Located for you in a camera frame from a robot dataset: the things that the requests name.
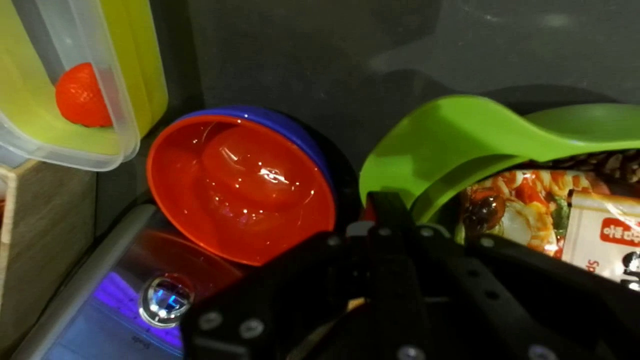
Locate orange white noodle packet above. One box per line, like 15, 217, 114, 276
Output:
457, 166, 640, 286

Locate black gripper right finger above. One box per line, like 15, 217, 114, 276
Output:
392, 190, 640, 360

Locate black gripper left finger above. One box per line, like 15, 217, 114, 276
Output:
177, 190, 419, 360

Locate chrome toaster knob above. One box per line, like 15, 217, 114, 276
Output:
136, 271, 198, 329

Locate red bowl with blue outside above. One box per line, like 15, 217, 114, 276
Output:
143, 105, 340, 270

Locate green plastic colander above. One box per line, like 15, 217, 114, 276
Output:
357, 93, 640, 227

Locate small red tomato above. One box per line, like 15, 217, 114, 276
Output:
54, 59, 115, 130

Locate clear yellow-green plastic container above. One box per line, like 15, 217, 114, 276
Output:
0, 0, 170, 173

